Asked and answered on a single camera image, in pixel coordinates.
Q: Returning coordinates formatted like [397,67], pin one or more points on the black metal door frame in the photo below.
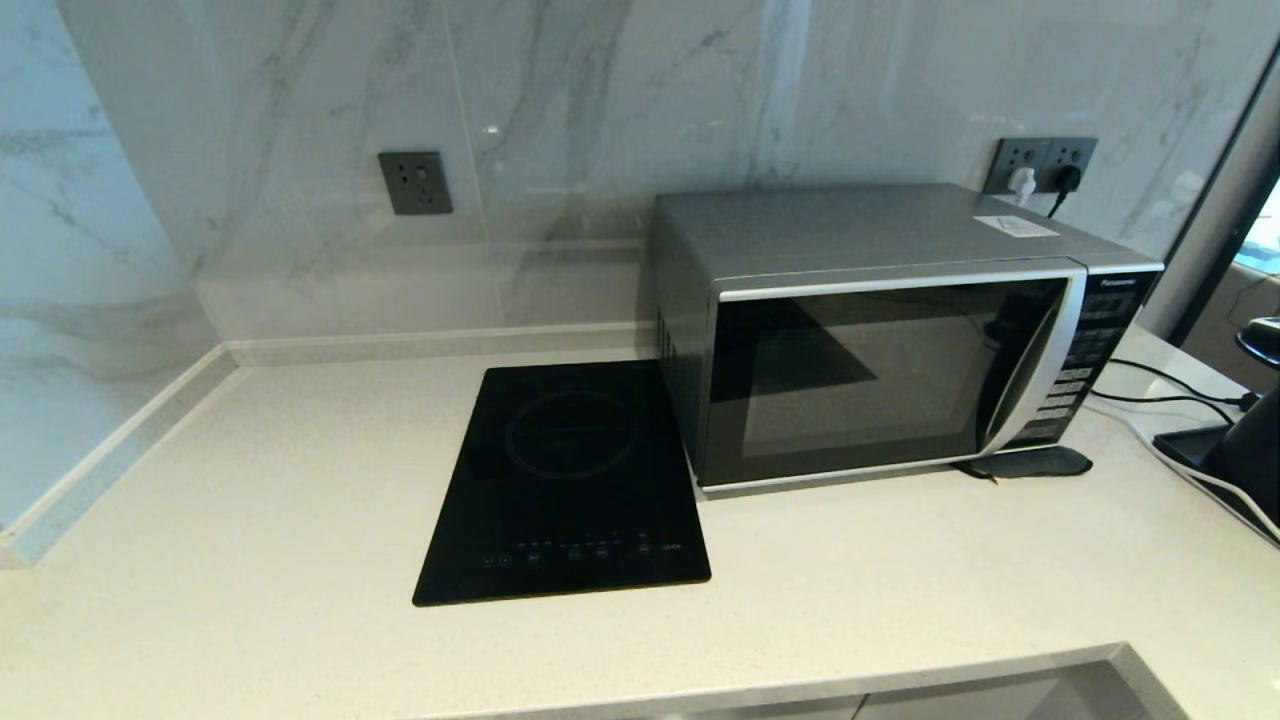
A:
[1206,300]

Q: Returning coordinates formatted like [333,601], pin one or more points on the grey single wall socket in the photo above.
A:
[415,182]

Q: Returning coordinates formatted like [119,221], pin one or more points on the white power plug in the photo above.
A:
[1022,185]

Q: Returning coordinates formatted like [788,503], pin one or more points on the silver microwave oven body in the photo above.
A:
[850,225]

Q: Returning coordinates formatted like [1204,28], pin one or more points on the black power plug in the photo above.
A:
[1066,178]

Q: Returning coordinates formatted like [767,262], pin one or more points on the white sticker label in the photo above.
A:
[1016,226]

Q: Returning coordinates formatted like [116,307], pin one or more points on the dark oval pad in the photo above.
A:
[1035,463]

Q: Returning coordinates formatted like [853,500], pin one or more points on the black induction cooktop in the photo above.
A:
[570,480]

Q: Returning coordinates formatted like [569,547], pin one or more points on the dark double wall socket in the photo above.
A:
[1040,152]

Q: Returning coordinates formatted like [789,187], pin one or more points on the black round background object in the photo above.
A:
[1262,345]

